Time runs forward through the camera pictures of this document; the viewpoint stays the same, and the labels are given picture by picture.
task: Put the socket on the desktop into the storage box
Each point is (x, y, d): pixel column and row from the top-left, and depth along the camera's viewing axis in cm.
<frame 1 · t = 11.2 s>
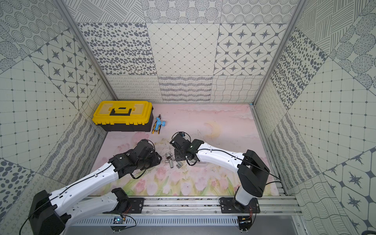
left hand: (160, 156, 79), fingers open
right hand: (180, 155, 82), fingers open
yellow black toolbox: (124, 116, 92), point 18 cm above the table
silver socket: (168, 155, 92), point 2 cm above the table
silver socket 2: (179, 164, 90), on the table

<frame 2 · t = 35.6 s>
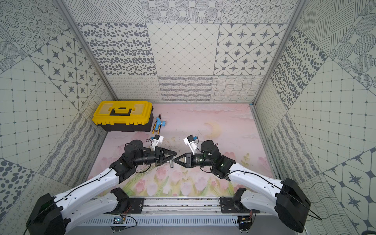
left hand: (175, 152, 68), fingers closed
right hand: (175, 161, 69), fingers closed
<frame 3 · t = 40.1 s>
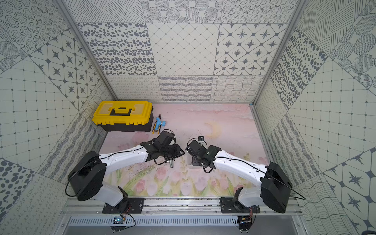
left hand: (185, 151, 84), fingers open
right hand: (200, 159, 81), fingers closed
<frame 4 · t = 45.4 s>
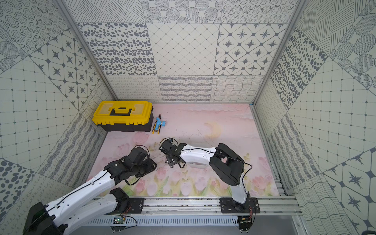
left hand: (155, 163, 80), fingers open
right hand: (175, 159, 89), fingers open
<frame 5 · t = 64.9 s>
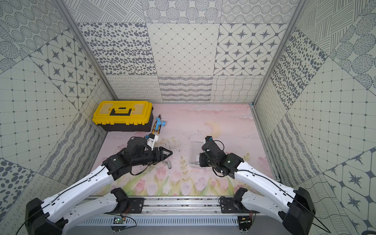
left hand: (170, 151, 71), fingers open
right hand: (201, 158, 78), fingers closed
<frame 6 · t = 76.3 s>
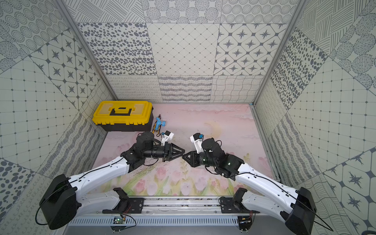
left hand: (184, 150, 69), fingers open
right hand: (184, 158, 71), fingers closed
